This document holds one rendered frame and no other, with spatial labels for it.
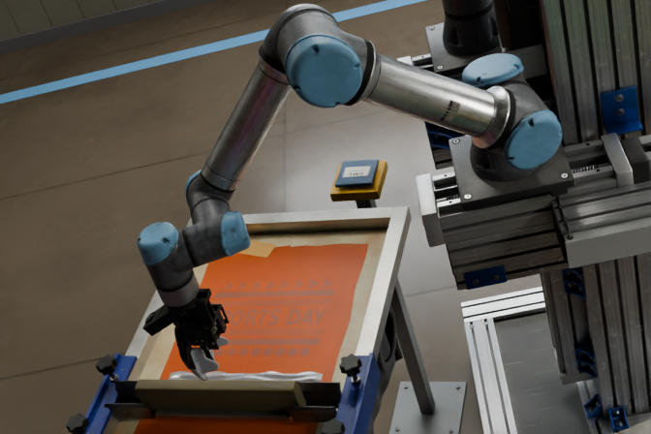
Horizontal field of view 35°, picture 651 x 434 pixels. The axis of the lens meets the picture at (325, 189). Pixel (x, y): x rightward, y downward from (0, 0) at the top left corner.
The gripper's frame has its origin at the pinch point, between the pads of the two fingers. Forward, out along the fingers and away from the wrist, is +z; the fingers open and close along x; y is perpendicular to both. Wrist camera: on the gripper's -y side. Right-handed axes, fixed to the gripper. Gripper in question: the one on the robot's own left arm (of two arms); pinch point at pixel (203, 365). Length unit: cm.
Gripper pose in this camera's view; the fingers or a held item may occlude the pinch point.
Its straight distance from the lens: 211.1
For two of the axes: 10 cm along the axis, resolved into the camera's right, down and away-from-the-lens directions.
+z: 2.4, 7.7, 5.9
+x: 2.1, -6.4, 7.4
